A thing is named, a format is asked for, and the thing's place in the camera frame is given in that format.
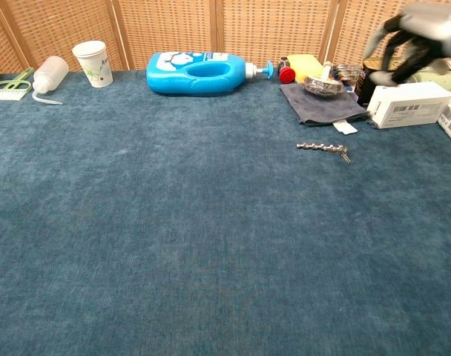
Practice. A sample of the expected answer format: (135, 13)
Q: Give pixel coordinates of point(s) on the green dustpan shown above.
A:
(440, 76)

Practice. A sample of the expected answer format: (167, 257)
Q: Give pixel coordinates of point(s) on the plain white carton box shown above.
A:
(407, 105)

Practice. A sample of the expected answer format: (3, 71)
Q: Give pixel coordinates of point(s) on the green hand brush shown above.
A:
(8, 89)

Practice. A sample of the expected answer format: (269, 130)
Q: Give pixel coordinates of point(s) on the yellow sponge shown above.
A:
(305, 66)

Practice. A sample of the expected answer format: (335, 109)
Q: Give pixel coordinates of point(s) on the black gold meat tin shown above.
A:
(364, 92)

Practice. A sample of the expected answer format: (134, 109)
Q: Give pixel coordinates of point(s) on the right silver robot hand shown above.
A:
(429, 29)

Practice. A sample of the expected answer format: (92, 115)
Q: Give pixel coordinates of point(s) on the grey folded cloth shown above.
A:
(322, 107)

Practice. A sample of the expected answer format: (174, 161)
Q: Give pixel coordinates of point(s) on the red capped small item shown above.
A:
(286, 74)

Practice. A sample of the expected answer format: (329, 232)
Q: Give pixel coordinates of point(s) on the woven rattan folding screen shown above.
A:
(173, 29)

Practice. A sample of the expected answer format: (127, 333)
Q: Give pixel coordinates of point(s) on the translucent squeeze wash bottle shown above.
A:
(51, 76)

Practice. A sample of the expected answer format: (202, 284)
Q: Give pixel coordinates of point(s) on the white paper cup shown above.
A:
(95, 65)

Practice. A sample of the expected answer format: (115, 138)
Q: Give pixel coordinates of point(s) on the blue table cloth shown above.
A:
(210, 241)

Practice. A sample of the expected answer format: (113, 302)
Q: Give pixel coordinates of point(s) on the blue detergent pump bottle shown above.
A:
(173, 79)

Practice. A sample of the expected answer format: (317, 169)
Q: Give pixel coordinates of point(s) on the silver round metal object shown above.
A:
(322, 87)

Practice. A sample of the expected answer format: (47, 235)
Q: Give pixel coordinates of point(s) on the silver metal ball chain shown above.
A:
(316, 146)

